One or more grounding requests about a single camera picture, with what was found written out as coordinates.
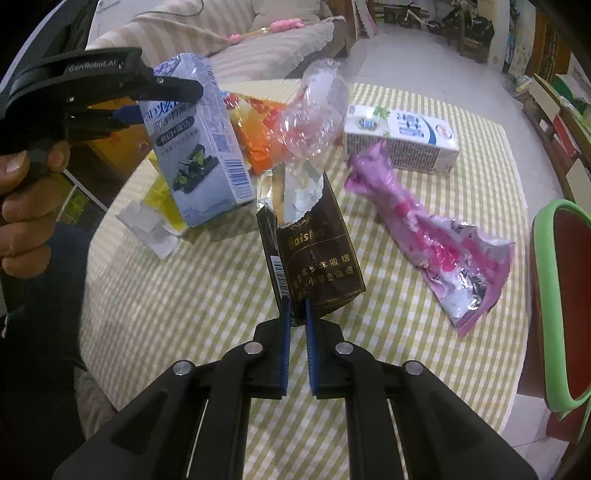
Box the white balance bicycle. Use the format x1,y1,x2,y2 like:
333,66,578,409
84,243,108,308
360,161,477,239
383,2,444,31

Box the clear plastic bottle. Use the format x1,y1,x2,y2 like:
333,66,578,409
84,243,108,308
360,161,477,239
274,58,352,174

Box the beige striped sofa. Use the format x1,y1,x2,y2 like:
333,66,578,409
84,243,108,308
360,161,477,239
85,0,356,93

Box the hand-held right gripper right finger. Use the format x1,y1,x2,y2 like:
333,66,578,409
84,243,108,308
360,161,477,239
305,298,539,480

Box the person's left hand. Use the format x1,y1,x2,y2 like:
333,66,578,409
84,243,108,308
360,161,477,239
0,138,70,280

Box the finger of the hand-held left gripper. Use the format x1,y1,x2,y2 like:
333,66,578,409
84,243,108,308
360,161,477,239
139,76,204,102
69,105,144,139

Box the green box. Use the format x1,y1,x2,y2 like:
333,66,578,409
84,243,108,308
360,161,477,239
551,74,591,102

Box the red box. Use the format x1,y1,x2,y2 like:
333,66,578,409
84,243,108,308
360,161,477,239
551,115,578,158

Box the dark brown cigarette pack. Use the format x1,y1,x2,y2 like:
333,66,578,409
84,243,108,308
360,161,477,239
256,159,366,324

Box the orange blue chips bag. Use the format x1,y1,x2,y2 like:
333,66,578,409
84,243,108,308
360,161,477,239
222,91,296,176

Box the purple pink foil wrapper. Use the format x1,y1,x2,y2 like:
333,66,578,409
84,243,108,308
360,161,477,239
344,141,515,337

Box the white milk carton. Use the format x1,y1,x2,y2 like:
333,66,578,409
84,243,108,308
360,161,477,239
342,104,461,177

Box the yellow snack packet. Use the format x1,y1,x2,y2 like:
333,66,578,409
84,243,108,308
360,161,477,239
142,175,186,236

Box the large green rimmed red bin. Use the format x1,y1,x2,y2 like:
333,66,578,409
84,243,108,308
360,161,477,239
530,199,591,446

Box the wooden side table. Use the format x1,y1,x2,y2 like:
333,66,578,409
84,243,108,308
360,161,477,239
69,134,155,213

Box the blue white carton box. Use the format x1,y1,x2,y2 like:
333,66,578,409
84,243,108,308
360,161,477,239
145,53,254,228

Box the person's dark trouser leg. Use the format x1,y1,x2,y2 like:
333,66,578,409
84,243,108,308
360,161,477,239
0,222,116,480

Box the wooden television cabinet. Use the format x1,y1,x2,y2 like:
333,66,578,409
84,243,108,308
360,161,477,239
505,71,591,204

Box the beige pillow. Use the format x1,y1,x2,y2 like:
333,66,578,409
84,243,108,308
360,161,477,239
249,0,331,33

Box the white paper scraps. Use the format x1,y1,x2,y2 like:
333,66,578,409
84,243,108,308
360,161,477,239
116,202,178,261

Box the wooden chair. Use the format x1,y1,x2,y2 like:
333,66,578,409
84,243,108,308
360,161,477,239
457,28,490,63

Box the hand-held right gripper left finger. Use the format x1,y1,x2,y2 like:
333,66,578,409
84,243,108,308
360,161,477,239
53,298,293,480

